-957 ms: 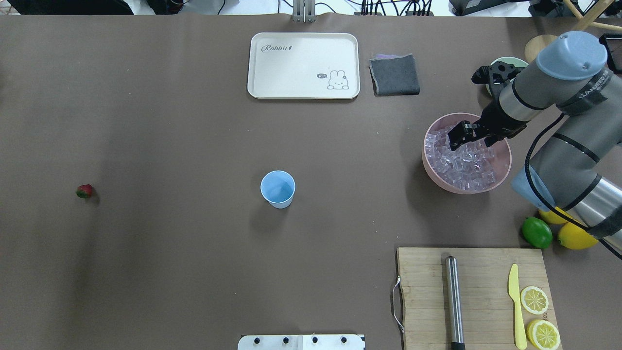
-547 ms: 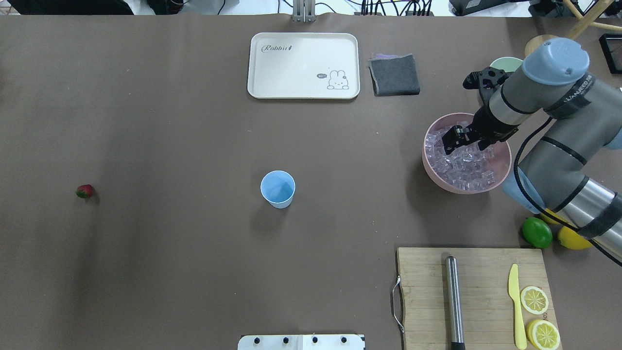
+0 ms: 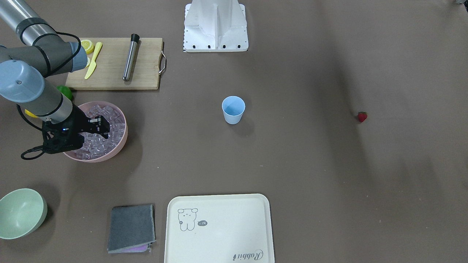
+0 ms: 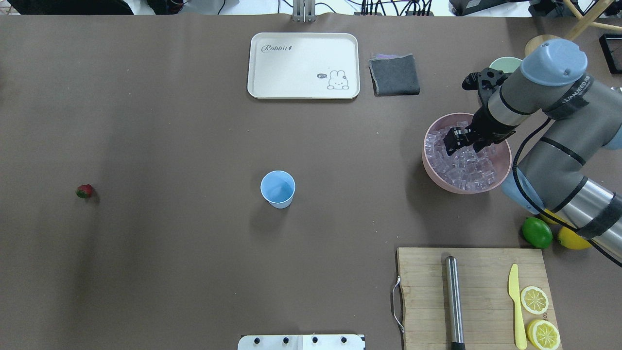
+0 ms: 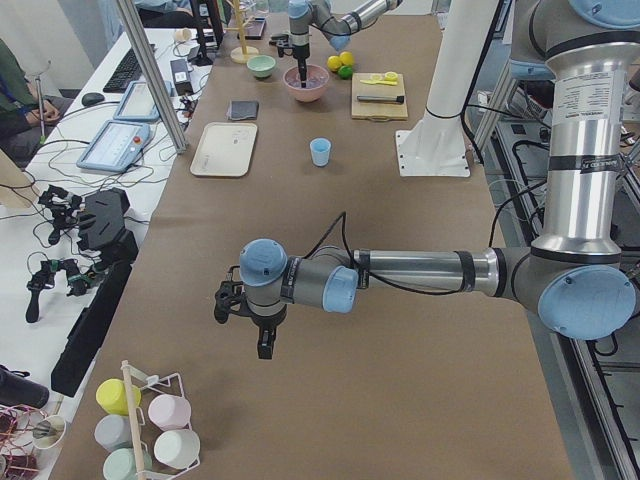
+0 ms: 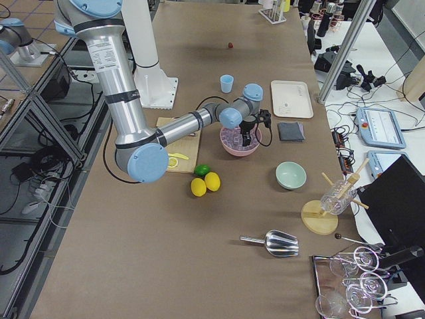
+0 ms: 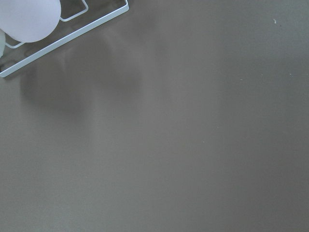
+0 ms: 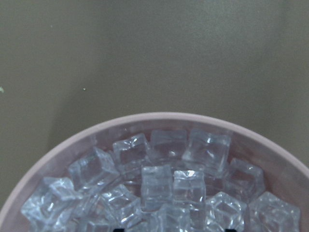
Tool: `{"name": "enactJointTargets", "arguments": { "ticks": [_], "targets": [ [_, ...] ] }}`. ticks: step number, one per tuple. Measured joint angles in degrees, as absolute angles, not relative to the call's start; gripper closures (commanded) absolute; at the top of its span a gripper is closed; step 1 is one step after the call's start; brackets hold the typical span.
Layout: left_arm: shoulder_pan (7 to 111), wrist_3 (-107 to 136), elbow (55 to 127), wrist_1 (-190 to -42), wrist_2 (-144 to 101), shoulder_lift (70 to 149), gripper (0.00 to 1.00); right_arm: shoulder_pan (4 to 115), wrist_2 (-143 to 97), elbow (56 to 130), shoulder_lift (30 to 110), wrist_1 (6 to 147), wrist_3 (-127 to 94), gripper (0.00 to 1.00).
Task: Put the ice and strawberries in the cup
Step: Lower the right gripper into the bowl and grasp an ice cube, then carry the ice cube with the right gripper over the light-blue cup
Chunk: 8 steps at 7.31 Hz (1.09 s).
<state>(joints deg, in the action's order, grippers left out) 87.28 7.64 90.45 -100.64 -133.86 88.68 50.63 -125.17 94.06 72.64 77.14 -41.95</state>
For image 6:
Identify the white wire cup rack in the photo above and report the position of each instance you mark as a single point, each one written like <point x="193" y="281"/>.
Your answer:
<point x="274" y="15"/>

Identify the yellow plastic knife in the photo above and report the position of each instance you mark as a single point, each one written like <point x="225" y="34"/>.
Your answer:
<point x="178" y="155"/>

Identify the wooden glass drying stand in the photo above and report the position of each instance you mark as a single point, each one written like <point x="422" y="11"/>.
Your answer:
<point x="321" y="216"/>

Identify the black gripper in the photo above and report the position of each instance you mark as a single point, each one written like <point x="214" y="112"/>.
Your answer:
<point x="247" y="127"/>

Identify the green lime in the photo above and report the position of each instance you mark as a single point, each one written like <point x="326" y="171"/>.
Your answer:
<point x="201" y="170"/>

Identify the light blue cup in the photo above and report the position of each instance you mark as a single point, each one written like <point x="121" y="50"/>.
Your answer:
<point x="226" y="83"/>

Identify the black monitor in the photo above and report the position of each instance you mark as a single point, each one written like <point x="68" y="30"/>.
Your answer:
<point x="396" y="204"/>

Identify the yellow lemon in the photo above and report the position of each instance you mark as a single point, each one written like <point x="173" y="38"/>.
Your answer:
<point x="198" y="187"/>
<point x="212" y="181"/>

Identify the clear glass on stand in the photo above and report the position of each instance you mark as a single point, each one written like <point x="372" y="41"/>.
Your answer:
<point x="336" y="200"/>

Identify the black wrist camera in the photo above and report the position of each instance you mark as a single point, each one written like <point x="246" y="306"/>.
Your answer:
<point x="265" y="117"/>

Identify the blue teach pendant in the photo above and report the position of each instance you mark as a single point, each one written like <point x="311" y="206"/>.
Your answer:
<point x="379" y="161"/>
<point x="379" y="128"/>

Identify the wooden cutting board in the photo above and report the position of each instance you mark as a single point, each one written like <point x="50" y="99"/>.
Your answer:
<point x="187" y="146"/>

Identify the mint green bowl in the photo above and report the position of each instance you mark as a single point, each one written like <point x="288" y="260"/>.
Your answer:
<point x="290" y="175"/>

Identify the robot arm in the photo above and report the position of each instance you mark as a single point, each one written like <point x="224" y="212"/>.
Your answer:
<point x="17" y="43"/>

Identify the pink bowl of ice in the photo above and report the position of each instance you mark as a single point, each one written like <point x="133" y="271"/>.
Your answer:
<point x="232" y="141"/>

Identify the wine glass rack tray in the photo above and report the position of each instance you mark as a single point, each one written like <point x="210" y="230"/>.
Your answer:
<point x="351" y="284"/>

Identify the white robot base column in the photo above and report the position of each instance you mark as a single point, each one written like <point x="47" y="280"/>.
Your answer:
<point x="156" y="89"/>

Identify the yellow green cup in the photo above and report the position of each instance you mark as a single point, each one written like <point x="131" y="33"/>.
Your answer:
<point x="285" y="6"/>

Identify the aluminium frame post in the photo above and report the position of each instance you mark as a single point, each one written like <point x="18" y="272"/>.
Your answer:
<point x="353" y="32"/>

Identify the pale pink cup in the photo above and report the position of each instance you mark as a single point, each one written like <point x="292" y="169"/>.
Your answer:
<point x="267" y="4"/>

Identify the cream rabbit tray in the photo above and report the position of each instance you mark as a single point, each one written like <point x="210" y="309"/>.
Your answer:
<point x="290" y="99"/>

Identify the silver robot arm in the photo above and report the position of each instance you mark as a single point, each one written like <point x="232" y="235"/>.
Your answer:
<point x="140" y="150"/>

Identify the metal ice scoop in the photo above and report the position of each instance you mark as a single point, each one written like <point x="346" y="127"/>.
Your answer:
<point x="277" y="243"/>

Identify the lemon slice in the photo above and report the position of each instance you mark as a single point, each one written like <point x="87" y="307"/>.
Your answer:
<point x="173" y="162"/>

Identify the folded grey cloth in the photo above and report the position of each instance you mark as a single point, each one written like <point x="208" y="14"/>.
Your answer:
<point x="291" y="132"/>

